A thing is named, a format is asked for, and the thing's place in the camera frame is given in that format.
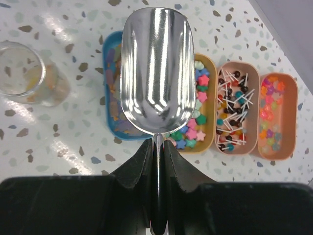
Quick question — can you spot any clear glass jar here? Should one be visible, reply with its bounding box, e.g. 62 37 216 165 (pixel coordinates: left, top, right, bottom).
0 41 70 107

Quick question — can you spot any yellow oval candy tray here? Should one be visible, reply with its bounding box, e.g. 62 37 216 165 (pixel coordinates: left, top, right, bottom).
168 53 217 153

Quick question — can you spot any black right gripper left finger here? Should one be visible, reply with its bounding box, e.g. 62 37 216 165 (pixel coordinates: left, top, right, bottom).
0 140 153 235

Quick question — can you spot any pink oval lollipop tray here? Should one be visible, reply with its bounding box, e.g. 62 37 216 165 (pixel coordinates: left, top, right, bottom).
215 61 260 155

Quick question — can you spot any metal candy scoop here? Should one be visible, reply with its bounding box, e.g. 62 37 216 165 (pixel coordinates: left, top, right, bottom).
120 7 196 235

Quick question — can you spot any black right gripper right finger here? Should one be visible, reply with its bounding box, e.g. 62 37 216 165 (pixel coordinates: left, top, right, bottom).
165 141 313 235

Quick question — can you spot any blue oval candy tray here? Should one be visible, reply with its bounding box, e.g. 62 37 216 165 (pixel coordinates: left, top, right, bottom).
102 31 151 141

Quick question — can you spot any orange oval candy tray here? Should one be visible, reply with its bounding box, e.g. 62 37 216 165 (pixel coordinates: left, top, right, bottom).
257 72 298 161

